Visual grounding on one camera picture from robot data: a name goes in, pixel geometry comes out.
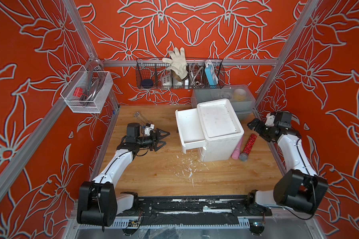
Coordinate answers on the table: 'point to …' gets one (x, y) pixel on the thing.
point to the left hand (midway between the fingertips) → (167, 138)
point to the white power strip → (166, 80)
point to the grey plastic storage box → (244, 109)
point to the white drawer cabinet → (222, 129)
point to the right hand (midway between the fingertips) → (251, 125)
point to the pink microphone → (236, 153)
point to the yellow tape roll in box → (240, 95)
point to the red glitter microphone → (244, 157)
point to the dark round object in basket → (147, 83)
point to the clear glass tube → (137, 114)
